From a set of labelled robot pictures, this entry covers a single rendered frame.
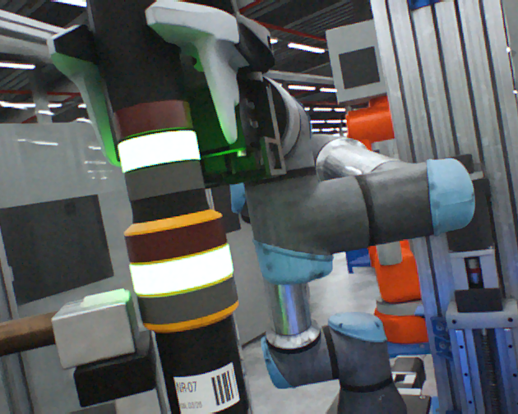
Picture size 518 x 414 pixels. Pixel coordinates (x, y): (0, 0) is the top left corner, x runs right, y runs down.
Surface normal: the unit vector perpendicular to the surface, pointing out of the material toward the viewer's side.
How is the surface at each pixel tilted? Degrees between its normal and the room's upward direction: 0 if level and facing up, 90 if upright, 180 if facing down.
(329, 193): 50
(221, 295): 90
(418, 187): 66
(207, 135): 90
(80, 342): 90
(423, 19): 90
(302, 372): 109
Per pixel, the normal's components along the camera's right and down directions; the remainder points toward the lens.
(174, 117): 0.70, -0.09
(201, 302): 0.38, -0.02
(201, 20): 0.83, -0.13
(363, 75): -0.18, 0.09
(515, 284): -0.44, 0.13
